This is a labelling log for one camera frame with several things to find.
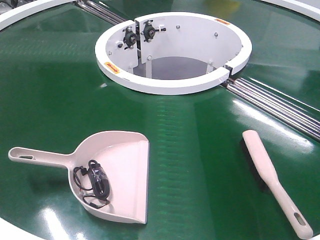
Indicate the pink plastic dustpan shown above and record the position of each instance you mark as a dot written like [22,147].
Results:
[123,155]

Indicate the pink hand brush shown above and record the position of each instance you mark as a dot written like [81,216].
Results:
[267,172]

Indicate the black bearing left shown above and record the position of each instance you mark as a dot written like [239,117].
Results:
[130,38]

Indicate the black bearing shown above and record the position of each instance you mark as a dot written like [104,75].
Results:
[130,38]
[149,31]

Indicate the black bearing right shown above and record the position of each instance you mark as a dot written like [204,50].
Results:
[149,31]

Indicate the steel rollers top left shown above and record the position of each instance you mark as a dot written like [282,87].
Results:
[100,10]

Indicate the steel rollers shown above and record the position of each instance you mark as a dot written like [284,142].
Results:
[282,109]
[100,10]

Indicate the steel rollers right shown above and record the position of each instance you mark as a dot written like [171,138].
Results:
[282,109]

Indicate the white outer rim left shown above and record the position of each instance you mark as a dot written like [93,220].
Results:
[14,15]

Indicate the white rim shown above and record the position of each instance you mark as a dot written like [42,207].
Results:
[308,8]
[14,15]

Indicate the white outer rim right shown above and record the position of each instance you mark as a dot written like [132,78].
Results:
[308,8]

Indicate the white inner ring guard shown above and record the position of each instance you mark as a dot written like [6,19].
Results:
[221,45]

